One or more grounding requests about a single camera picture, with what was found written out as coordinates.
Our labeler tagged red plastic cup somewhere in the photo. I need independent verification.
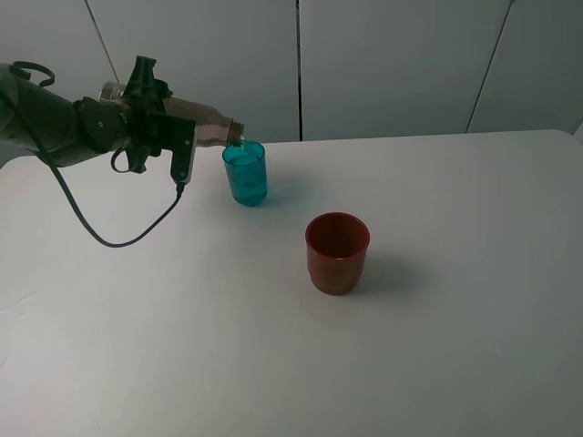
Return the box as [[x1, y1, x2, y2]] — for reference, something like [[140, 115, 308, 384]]
[[304, 212, 370, 296]]

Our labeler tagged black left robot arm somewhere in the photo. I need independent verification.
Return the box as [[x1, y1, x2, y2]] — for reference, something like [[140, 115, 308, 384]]
[[1, 56, 172, 173]]

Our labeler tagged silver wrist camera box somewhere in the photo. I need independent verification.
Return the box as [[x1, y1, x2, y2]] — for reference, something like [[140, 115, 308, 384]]
[[147, 113, 196, 185]]

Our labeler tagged smoky transparent water bottle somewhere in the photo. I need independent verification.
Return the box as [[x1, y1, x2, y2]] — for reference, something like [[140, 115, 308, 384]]
[[78, 82, 244, 147]]

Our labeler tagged thin black looped cable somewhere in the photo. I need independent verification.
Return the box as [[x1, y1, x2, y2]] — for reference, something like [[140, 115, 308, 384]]
[[9, 60, 55, 87]]

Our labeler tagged teal transparent plastic cup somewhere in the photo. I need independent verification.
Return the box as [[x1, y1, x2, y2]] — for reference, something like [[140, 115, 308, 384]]
[[221, 140, 268, 208]]

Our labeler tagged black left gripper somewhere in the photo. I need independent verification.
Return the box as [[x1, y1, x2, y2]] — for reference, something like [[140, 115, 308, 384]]
[[118, 56, 173, 174]]

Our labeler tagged black camera cable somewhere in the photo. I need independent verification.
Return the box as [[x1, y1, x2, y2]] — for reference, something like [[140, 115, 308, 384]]
[[26, 131, 187, 249]]

